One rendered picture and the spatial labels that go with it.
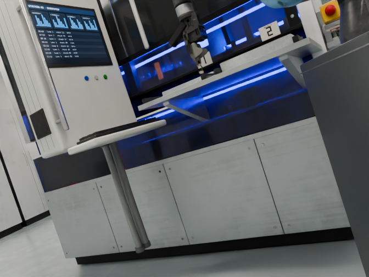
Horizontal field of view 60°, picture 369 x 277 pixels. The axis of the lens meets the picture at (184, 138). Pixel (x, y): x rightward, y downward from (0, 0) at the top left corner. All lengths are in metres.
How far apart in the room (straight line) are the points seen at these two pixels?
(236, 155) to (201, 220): 0.43
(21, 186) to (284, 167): 5.11
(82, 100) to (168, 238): 0.95
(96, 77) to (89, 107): 0.17
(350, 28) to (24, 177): 5.83
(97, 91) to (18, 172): 4.59
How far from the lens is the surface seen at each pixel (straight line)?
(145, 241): 1.84
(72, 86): 1.60
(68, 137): 1.50
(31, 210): 6.16
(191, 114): 1.50
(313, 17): 1.52
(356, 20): 0.73
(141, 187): 1.97
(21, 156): 6.24
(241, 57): 1.18
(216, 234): 1.83
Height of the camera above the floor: 0.74
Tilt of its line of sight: 2 degrees down
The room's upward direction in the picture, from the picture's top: 18 degrees counter-clockwise
